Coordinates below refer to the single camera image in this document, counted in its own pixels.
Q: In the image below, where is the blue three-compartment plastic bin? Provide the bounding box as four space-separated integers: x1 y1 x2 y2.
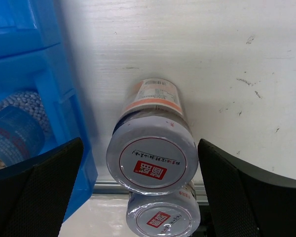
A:
0 0 98 218

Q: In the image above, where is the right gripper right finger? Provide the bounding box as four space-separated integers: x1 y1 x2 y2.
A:
198 139 296 237

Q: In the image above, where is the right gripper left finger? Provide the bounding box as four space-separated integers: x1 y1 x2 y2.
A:
0 138 84 237

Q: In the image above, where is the silver-lid blue-label bottle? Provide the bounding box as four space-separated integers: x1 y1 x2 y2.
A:
0 90 52 169

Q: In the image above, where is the rear red-logo lid jar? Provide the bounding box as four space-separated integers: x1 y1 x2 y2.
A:
106 78 198 195

